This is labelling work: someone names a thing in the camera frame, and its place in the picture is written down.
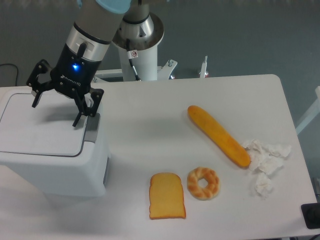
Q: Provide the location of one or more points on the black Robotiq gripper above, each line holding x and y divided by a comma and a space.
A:
75, 75

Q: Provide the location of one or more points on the white trash can lid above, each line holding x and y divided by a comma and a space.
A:
46, 129

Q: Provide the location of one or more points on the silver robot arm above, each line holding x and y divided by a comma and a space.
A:
127, 24

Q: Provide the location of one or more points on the white trash can body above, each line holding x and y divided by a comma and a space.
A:
81, 175

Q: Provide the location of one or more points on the long orange baguette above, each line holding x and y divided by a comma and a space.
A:
217, 133

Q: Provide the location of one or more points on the orange toast slice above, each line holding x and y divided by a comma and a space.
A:
166, 197

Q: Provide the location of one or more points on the crumpled white tissue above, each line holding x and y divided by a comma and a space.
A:
265, 160

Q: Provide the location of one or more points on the black device at table edge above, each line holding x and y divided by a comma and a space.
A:
311, 215

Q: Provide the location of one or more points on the braided ring bread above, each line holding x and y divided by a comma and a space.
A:
203, 183

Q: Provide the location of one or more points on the white frame bar right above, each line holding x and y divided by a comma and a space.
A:
309, 114

